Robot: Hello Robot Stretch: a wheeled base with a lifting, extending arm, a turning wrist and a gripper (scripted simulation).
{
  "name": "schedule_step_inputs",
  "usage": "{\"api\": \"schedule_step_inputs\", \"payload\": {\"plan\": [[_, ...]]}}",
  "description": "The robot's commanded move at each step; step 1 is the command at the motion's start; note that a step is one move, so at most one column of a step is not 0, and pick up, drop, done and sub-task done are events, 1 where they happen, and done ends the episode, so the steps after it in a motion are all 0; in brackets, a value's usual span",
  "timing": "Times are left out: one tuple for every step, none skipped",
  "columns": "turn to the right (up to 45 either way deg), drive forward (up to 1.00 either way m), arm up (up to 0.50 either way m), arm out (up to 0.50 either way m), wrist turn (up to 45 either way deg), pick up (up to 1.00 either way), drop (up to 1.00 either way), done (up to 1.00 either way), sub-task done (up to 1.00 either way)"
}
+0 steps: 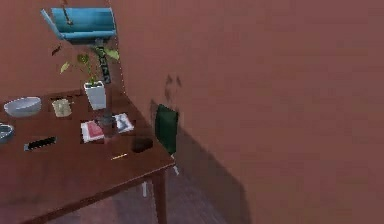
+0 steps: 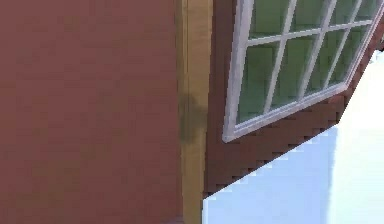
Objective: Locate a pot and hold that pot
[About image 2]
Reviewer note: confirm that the white framed window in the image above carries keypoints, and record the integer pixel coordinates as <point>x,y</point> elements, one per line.
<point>240,66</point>

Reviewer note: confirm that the yellow wooden door frame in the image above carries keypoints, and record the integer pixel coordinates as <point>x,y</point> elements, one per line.
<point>196,66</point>

